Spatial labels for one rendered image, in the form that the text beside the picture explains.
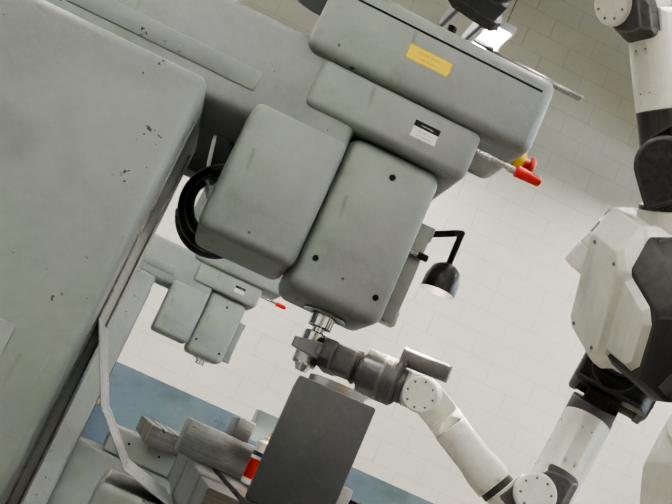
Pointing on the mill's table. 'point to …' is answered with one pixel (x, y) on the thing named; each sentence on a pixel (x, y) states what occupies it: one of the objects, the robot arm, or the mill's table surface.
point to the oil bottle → (254, 460)
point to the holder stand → (312, 444)
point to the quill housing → (360, 236)
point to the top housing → (437, 74)
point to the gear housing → (395, 124)
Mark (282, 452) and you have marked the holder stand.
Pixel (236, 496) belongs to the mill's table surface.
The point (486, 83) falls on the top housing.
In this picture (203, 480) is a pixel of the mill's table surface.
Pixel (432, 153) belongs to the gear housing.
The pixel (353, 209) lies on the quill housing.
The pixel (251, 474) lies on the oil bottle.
